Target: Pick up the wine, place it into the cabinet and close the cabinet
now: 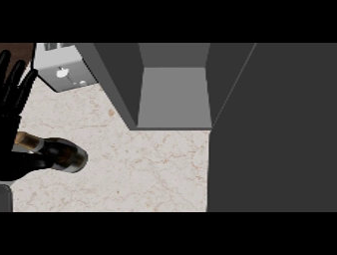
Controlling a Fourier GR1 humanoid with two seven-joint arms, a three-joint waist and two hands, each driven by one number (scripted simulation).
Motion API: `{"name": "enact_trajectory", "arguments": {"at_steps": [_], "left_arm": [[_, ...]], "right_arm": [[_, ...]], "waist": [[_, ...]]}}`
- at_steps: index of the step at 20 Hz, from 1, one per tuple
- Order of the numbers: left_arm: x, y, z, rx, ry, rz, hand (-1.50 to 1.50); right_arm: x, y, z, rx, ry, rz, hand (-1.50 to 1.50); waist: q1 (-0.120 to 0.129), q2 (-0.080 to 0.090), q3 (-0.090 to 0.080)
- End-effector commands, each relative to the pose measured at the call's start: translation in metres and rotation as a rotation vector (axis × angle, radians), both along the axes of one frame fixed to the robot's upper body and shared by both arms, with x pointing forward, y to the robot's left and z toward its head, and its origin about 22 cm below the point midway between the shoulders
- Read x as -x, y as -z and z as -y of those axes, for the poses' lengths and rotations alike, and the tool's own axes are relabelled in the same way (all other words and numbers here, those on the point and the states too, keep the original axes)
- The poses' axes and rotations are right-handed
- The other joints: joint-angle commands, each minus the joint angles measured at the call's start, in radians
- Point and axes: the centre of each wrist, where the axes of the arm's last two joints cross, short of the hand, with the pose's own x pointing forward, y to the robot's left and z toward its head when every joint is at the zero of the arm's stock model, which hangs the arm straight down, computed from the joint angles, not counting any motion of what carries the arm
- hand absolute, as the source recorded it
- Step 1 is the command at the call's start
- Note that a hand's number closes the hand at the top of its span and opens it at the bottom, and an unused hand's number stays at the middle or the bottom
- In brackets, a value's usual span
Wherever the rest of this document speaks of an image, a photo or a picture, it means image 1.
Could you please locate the dark wine bottle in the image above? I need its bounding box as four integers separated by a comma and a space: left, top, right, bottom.
12, 130, 90, 174

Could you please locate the grey open cabinet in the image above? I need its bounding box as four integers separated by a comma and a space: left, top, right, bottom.
75, 42, 259, 131

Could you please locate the dark grey cabinet door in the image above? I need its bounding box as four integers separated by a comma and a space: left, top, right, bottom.
205, 42, 337, 213

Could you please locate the silver toaster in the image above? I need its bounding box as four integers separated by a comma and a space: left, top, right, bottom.
31, 42, 100, 94

